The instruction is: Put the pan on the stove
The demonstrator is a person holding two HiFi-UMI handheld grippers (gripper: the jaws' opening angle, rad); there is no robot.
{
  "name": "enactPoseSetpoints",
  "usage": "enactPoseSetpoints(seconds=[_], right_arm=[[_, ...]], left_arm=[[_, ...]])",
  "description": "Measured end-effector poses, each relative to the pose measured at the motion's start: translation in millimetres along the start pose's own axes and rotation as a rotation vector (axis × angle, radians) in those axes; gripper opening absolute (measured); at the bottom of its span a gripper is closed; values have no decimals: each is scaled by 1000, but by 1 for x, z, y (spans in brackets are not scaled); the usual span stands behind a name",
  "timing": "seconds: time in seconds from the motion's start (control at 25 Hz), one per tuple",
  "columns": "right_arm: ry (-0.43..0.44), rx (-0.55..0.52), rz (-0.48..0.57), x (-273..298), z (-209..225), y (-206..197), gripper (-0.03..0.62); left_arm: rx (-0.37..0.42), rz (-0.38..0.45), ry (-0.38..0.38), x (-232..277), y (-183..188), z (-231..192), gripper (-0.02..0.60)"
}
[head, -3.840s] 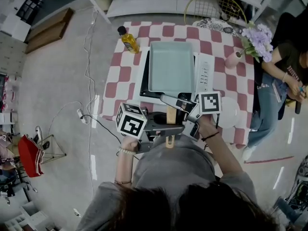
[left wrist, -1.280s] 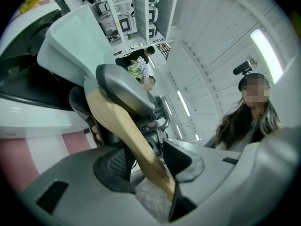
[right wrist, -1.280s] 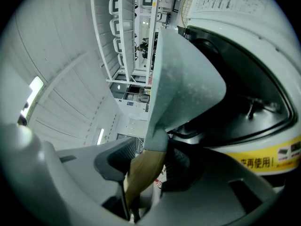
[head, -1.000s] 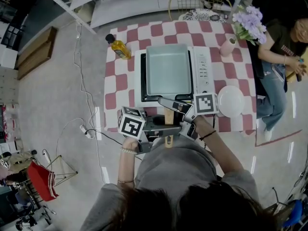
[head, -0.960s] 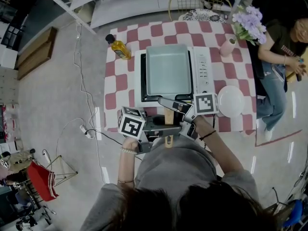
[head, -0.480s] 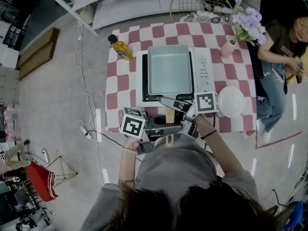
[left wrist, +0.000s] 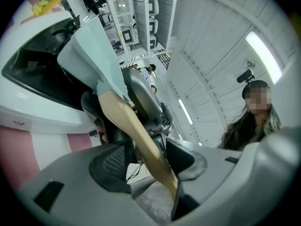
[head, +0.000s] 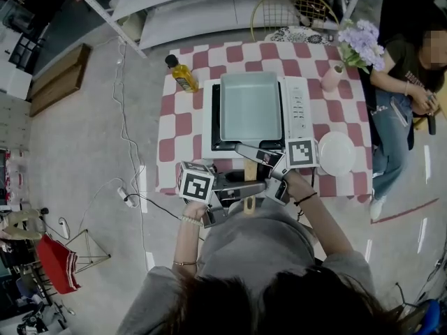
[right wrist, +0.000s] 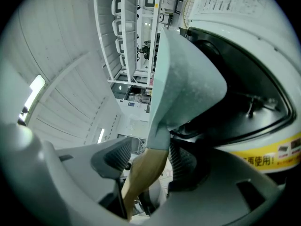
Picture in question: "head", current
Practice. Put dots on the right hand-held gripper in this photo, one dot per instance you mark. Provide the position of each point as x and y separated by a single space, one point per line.
302 152

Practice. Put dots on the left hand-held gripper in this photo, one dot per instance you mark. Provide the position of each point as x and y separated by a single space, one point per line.
195 185

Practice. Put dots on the light blue rectangular pan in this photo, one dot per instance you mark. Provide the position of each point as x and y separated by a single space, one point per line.
249 106

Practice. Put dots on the white portable gas stove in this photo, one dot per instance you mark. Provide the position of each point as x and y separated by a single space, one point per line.
297 86

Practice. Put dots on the person's left forearm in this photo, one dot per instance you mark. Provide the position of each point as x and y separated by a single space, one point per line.
186 246

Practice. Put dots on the person's right forearm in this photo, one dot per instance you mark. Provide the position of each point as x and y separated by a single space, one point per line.
324 225

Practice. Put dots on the person's right hand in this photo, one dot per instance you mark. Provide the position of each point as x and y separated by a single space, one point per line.
298 183

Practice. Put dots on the person's left hand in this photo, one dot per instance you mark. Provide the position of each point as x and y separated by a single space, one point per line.
195 211

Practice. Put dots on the white round plate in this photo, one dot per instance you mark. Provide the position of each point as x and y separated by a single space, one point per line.
337 154

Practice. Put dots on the red white checkered tablecloth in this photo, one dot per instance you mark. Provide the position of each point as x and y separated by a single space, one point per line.
181 124

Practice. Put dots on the thin metal bangle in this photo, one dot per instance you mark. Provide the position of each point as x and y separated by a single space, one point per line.
185 263

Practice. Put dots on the pink vase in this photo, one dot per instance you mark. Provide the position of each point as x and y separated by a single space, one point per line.
331 79

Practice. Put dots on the yellow oil bottle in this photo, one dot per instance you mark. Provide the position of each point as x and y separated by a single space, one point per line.
185 79

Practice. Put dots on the white power strip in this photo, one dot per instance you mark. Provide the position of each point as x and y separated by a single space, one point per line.
125 197
64 229

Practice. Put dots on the black white patterned cloth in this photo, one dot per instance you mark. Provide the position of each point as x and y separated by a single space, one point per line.
300 35

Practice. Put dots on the white shelf unit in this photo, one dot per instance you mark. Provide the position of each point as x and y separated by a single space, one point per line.
195 19

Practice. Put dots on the wooden chair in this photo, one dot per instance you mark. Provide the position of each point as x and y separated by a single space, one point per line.
420 122

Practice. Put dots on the red chair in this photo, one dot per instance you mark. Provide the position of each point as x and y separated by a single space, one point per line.
56 264

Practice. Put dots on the wooden platform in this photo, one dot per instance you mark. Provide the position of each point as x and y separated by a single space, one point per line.
59 79

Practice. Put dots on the white locker cabinet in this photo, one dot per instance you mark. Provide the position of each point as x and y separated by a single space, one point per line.
14 124

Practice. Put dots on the plain white cabinet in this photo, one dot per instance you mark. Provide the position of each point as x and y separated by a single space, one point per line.
14 79

